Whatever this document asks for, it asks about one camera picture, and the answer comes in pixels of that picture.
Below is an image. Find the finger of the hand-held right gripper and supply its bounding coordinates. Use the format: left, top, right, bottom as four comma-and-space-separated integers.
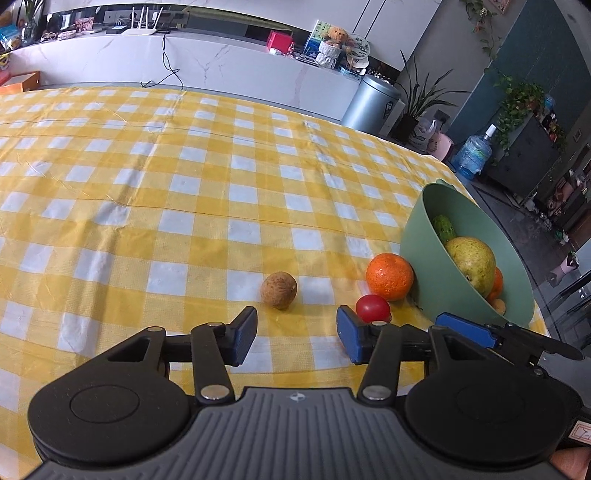
436, 312, 502, 350
492, 323, 583, 367

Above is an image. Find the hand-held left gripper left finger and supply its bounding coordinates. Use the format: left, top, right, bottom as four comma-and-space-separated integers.
97, 306, 258, 404

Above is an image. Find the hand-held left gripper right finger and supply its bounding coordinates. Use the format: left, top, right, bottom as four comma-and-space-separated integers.
336, 305, 497, 403

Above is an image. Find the red cherry tomato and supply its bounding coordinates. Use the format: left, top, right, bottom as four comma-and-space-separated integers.
355, 294, 392, 324

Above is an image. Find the orange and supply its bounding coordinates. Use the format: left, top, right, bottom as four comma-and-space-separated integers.
487, 267, 505, 303
366, 253, 415, 302

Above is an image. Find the brown kiwi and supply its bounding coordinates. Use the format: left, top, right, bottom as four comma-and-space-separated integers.
261, 271, 297, 310

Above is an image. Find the green bowl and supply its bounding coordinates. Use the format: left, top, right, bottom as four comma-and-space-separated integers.
399, 179, 535, 329

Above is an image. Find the large greenish pear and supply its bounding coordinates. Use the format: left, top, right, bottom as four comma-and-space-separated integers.
445, 237, 497, 296

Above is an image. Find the person's right hand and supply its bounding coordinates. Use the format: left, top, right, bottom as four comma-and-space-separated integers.
551, 445, 591, 480

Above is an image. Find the green cucumber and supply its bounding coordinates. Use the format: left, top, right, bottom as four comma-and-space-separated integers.
433, 215, 458, 244

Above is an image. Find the yellow checked tablecloth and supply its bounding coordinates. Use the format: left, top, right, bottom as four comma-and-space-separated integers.
0, 85, 550, 462

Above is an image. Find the blue water bottle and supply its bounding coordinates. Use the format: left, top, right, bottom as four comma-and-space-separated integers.
455, 124, 498, 181

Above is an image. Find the dark shelf cabinet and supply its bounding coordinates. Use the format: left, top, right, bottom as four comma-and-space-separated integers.
485, 115, 591, 232

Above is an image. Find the pink pig-shaped appliance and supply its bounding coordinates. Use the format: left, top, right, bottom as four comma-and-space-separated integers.
427, 131, 455, 161

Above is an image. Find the white plastic bag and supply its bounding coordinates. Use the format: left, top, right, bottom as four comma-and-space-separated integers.
409, 117, 437, 151

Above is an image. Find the potted plant in black pot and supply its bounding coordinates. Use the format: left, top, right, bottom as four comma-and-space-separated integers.
394, 48, 469, 141

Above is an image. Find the silver trash can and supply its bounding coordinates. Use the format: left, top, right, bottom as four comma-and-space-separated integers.
341, 75, 402, 136

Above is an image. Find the green trailing vine plant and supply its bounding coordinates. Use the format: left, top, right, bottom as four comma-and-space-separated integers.
485, 69, 568, 162

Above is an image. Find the white marble tv cabinet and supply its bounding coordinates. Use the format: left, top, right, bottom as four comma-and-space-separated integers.
0, 28, 365, 123

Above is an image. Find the white knitted basket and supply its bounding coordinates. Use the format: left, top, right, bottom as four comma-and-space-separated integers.
316, 41, 342, 69

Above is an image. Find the round paper fan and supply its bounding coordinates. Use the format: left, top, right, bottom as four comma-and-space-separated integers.
347, 33, 372, 70

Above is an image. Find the red box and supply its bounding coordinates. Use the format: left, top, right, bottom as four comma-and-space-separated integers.
266, 31, 295, 52

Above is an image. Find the green picture card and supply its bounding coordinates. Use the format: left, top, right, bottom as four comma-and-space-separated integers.
307, 19, 333, 58

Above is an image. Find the hanging vine with red flowers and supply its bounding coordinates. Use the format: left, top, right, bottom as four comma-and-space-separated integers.
462, 0, 499, 61

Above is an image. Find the white router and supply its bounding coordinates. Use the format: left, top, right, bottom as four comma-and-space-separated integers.
121, 6, 162, 38

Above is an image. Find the orange cardboard box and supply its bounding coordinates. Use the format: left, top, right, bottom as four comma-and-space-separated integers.
0, 71, 41, 95

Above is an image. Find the leafy plant in glass vase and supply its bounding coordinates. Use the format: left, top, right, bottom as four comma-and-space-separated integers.
18, 0, 44, 42

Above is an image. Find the black cable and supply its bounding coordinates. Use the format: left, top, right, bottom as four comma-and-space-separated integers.
140, 32, 185, 90

